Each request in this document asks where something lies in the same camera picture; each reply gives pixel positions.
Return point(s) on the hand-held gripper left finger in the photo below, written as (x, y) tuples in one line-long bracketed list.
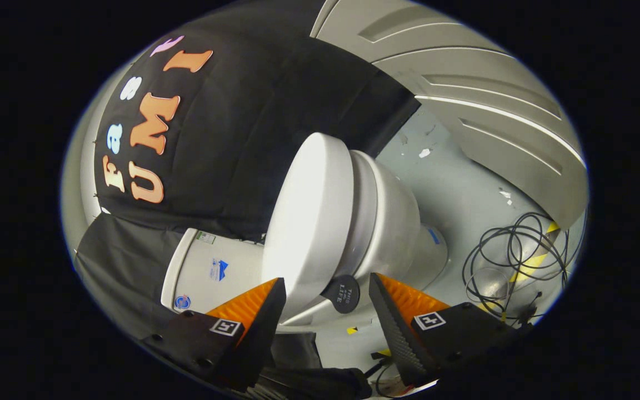
[(264, 333)]

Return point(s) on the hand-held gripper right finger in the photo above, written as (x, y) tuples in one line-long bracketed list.
[(395, 333)]

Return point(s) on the white toilet lid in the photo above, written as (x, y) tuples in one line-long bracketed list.
[(309, 216)]

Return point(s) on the white toilet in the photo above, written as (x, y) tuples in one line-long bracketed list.
[(392, 222)]

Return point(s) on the small yellow floor sticker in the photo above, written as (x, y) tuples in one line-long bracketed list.
[(352, 330)]

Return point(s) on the dark cloth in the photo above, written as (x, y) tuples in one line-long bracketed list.
[(314, 380)]

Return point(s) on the yellow and black floor tape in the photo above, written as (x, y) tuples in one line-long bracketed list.
[(531, 262)]

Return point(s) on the black backdrop cloth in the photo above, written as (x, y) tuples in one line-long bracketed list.
[(242, 139)]

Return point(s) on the white drawer cabinet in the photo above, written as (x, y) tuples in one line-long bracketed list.
[(464, 66)]

